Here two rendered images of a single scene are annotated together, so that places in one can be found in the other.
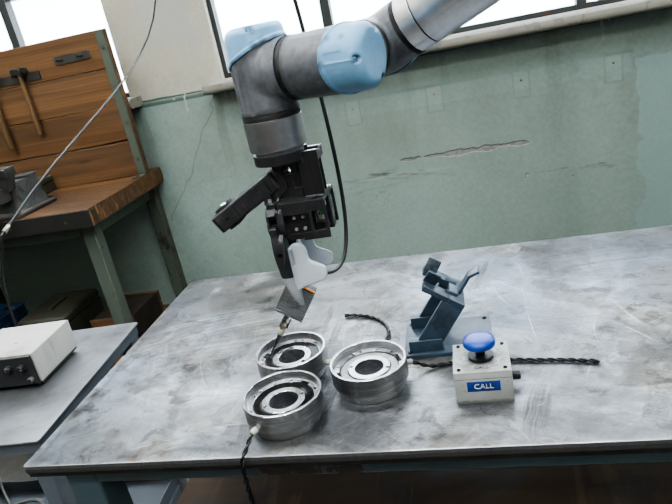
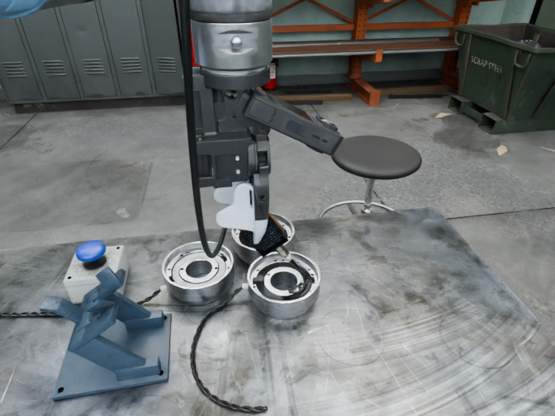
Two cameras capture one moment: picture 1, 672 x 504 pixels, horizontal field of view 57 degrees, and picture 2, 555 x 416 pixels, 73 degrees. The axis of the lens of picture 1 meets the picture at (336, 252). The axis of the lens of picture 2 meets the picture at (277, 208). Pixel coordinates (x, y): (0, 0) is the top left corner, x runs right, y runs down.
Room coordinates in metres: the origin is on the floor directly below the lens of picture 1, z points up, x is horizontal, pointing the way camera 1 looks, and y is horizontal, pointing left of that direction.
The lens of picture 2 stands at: (1.16, -0.07, 1.22)
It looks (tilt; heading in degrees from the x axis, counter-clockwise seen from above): 34 degrees down; 157
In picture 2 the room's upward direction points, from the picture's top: straight up
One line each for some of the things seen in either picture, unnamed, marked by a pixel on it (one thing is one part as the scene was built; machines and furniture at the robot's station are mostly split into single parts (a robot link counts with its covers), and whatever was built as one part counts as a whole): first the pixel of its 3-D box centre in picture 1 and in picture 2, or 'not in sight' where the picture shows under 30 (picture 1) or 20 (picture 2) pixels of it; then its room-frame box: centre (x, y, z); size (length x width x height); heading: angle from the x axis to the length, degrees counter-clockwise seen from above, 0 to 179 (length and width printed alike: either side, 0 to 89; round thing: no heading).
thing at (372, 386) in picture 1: (370, 372); (199, 272); (0.73, -0.01, 0.82); 0.10 x 0.10 x 0.04
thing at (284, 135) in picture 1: (276, 134); (233, 44); (0.79, 0.04, 1.15); 0.08 x 0.08 x 0.05
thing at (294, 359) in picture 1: (293, 361); (283, 285); (0.80, 0.09, 0.82); 0.10 x 0.10 x 0.04
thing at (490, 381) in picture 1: (486, 370); (94, 272); (0.67, -0.16, 0.82); 0.08 x 0.07 x 0.05; 76
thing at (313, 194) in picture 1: (295, 194); (230, 125); (0.79, 0.04, 1.07); 0.09 x 0.08 x 0.12; 77
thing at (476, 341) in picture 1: (480, 353); (93, 259); (0.67, -0.15, 0.85); 0.04 x 0.04 x 0.05
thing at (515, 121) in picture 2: not in sight; (515, 78); (-1.02, 3.07, 0.35); 1.04 x 0.74 x 0.70; 166
